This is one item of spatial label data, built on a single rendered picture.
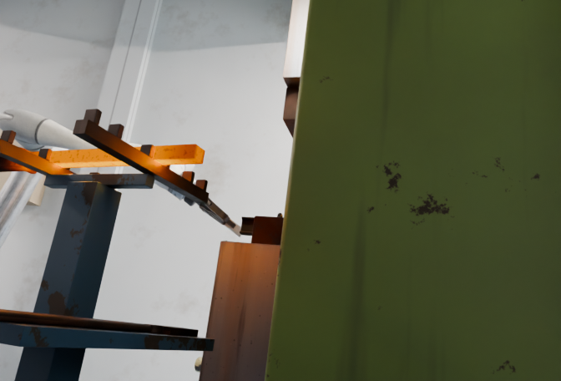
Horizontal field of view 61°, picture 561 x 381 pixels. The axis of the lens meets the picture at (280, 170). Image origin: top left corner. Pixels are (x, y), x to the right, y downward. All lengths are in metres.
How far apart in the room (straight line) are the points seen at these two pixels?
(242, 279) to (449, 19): 0.62
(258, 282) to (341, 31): 0.51
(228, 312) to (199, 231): 2.97
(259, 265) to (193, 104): 3.45
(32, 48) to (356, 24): 4.61
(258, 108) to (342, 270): 3.60
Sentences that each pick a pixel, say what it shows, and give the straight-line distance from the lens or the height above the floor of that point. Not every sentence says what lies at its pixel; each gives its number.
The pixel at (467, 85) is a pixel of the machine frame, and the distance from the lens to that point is 0.79.
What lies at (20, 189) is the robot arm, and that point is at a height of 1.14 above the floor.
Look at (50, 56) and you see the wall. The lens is 5.15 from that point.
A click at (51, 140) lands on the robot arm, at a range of 1.90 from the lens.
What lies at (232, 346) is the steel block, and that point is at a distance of 1.01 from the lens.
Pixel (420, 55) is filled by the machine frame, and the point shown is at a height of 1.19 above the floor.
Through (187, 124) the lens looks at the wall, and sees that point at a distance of 4.30.
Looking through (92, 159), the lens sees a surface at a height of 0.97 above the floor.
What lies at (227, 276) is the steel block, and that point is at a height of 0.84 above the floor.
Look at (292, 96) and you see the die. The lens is 1.29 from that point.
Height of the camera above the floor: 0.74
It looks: 19 degrees up
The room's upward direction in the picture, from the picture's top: 7 degrees clockwise
